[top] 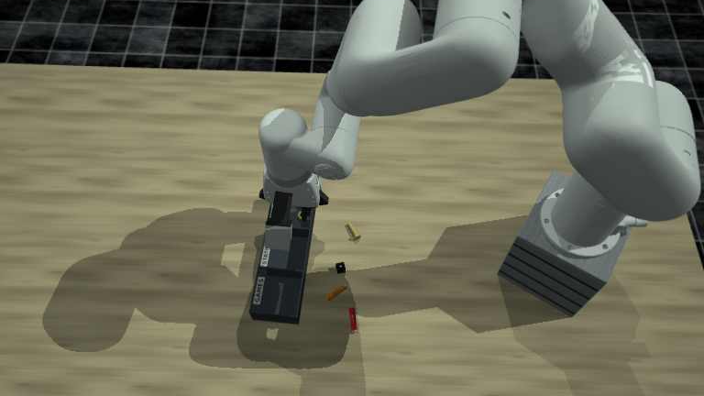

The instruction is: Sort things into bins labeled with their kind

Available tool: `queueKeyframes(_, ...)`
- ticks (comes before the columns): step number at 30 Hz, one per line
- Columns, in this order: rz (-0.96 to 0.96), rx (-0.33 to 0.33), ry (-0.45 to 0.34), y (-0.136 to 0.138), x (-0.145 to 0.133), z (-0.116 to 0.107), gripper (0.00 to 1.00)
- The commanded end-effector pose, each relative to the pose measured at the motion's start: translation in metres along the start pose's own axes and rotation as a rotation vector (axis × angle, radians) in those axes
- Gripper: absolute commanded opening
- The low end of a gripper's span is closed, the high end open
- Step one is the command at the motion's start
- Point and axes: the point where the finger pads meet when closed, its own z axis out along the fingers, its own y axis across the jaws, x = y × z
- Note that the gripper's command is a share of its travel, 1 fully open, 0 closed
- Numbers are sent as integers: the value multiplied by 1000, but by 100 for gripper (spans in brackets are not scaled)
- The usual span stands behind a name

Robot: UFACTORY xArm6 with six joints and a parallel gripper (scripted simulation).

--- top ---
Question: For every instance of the orange battery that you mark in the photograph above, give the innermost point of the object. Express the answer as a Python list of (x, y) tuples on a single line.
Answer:
[(334, 293)]

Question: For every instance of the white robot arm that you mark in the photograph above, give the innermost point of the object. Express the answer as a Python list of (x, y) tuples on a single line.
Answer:
[(627, 135)]

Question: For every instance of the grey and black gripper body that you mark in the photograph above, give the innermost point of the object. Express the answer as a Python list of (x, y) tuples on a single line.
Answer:
[(304, 195)]

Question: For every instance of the dark grey bin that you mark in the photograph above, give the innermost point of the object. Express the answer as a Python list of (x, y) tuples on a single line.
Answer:
[(286, 273)]

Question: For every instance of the red battery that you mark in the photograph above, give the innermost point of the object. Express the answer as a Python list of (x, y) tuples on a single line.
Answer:
[(353, 320)]

